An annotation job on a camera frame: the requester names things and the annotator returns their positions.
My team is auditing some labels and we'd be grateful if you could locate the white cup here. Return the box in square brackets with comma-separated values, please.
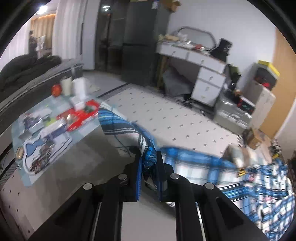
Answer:
[60, 77, 72, 96]

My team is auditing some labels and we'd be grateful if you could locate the yellow black box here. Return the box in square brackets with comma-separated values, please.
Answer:
[253, 60, 280, 91]

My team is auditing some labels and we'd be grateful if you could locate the black wardrobe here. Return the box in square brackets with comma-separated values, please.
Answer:
[94, 1, 170, 86]

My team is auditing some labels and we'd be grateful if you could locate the black bag on desk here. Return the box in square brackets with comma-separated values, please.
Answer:
[210, 38, 233, 63]

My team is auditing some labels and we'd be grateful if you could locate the black sofa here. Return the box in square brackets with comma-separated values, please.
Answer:
[0, 53, 63, 93]

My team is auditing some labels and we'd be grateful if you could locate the blue white plaid blanket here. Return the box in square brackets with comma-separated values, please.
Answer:
[98, 106, 295, 240]

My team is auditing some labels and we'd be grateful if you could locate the patterned play mat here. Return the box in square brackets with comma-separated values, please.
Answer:
[11, 96, 100, 187]

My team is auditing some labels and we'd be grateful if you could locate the white jug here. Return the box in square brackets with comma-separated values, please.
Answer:
[72, 77, 88, 99]

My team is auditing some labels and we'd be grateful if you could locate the wooden door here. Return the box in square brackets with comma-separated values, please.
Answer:
[260, 30, 295, 138]

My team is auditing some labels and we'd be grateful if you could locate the white dressing table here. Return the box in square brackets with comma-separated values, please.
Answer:
[157, 43, 226, 108]

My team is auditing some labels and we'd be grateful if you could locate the white cabinet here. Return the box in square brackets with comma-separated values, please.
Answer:
[237, 80, 276, 129]

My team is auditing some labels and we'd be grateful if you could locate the orange round object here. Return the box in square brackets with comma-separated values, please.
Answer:
[51, 84, 62, 97]

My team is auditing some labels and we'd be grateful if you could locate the cardboard box on floor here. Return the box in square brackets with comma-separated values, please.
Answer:
[243, 128, 264, 150]

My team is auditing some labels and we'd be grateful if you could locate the oval mirror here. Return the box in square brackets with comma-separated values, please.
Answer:
[176, 26, 217, 50]

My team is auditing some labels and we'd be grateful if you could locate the silver suitcase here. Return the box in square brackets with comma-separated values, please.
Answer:
[213, 97, 252, 135]

